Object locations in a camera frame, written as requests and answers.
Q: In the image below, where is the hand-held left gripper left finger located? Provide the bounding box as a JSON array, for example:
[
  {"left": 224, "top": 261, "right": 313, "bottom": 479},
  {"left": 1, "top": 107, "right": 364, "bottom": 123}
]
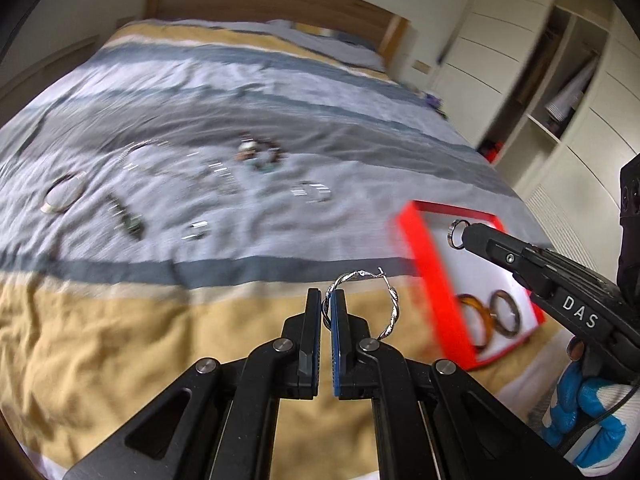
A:
[{"left": 62, "top": 287, "right": 322, "bottom": 480}]

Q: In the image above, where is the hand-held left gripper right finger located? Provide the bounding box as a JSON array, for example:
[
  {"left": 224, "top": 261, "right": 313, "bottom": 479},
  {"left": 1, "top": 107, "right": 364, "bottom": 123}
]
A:
[{"left": 327, "top": 290, "right": 575, "bottom": 480}]

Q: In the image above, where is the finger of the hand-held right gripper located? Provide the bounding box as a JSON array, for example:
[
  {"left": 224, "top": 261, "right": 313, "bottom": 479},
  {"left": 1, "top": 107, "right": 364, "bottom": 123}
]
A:
[
  {"left": 461, "top": 224, "right": 619, "bottom": 343},
  {"left": 474, "top": 222, "right": 627, "bottom": 319}
]

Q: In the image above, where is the amber bangle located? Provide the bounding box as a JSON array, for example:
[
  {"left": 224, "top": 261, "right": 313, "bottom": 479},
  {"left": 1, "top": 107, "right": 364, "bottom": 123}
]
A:
[
  {"left": 487, "top": 289, "right": 524, "bottom": 339},
  {"left": 457, "top": 294, "right": 497, "bottom": 352}
]

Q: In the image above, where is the twisted silver hoop earring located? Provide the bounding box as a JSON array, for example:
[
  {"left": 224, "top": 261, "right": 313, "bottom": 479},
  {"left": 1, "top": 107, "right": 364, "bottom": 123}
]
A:
[{"left": 320, "top": 267, "right": 399, "bottom": 344}]

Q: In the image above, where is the red jewelry box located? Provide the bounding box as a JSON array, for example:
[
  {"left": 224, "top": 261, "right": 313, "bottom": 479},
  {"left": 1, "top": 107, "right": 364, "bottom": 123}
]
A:
[{"left": 390, "top": 200, "right": 549, "bottom": 374}]

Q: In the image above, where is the beaded bracelet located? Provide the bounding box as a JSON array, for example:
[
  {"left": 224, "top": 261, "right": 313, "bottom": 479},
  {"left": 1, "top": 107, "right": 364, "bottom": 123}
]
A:
[{"left": 235, "top": 132, "right": 287, "bottom": 174}]

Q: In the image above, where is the dark charm bracelet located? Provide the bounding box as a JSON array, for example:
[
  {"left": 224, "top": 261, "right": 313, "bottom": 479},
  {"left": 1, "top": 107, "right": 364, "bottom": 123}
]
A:
[{"left": 104, "top": 191, "right": 148, "bottom": 239}]

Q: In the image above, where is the thin silver hoop earring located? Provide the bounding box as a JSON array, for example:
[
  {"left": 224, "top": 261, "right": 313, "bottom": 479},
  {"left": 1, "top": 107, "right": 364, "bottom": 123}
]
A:
[{"left": 120, "top": 139, "right": 166, "bottom": 169}]

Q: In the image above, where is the silver bangle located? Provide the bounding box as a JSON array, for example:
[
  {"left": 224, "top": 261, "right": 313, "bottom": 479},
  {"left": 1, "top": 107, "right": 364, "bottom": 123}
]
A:
[{"left": 41, "top": 171, "right": 89, "bottom": 215}]

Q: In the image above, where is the person's right hand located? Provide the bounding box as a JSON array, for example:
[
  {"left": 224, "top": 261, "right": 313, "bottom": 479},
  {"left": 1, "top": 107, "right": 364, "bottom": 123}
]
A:
[{"left": 541, "top": 355, "right": 630, "bottom": 476}]

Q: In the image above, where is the red item in wardrobe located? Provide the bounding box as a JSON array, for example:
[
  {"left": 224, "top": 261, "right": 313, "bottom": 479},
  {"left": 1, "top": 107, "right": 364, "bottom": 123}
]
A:
[{"left": 477, "top": 141, "right": 504, "bottom": 164}]

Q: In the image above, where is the striped hanging shirt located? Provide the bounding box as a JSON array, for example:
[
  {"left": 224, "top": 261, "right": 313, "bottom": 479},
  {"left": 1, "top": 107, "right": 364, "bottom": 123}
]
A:
[{"left": 545, "top": 56, "right": 599, "bottom": 122}]

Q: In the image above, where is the striped duvet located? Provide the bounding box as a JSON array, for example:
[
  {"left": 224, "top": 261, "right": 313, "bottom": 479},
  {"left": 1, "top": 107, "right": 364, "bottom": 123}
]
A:
[{"left": 0, "top": 17, "right": 562, "bottom": 480}]

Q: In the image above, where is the white wardrobe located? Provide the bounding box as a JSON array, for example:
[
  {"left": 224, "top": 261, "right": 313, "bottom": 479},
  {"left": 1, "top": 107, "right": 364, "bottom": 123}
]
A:
[{"left": 429, "top": 0, "right": 640, "bottom": 281}]

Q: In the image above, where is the grey pillow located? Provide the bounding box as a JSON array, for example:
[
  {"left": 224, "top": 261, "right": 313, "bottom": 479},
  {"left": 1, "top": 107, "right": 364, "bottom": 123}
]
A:
[{"left": 265, "top": 19, "right": 389, "bottom": 69}]

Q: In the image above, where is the wooden headboard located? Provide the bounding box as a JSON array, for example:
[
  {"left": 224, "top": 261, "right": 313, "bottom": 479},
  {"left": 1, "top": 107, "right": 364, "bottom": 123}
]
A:
[{"left": 142, "top": 0, "right": 409, "bottom": 62}]

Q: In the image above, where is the black cable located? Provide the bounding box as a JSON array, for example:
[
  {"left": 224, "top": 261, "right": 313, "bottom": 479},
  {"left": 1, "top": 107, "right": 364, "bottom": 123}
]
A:
[{"left": 557, "top": 380, "right": 640, "bottom": 456}]

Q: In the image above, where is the silver chain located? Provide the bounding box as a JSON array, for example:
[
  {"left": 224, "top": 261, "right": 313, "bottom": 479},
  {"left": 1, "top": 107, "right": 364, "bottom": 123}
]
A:
[{"left": 185, "top": 150, "right": 239, "bottom": 194}]

